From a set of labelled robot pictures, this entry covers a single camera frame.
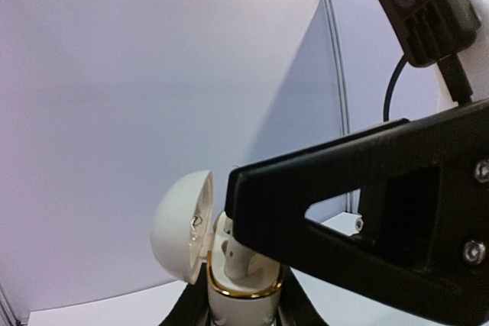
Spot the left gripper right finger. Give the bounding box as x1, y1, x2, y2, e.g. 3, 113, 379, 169
277, 266, 328, 326

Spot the white earbud charging case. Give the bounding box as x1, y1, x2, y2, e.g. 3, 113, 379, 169
150, 170, 283, 325

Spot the left aluminium frame post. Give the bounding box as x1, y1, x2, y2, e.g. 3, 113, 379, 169
319, 0, 364, 216

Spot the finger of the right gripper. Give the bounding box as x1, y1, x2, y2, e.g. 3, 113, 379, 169
225, 101, 488, 322

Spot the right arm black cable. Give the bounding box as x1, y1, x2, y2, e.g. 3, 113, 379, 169
383, 54, 474, 123

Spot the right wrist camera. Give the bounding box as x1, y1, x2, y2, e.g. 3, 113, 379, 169
370, 0, 489, 113

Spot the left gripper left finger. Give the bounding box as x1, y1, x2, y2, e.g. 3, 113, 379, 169
159, 284, 210, 326

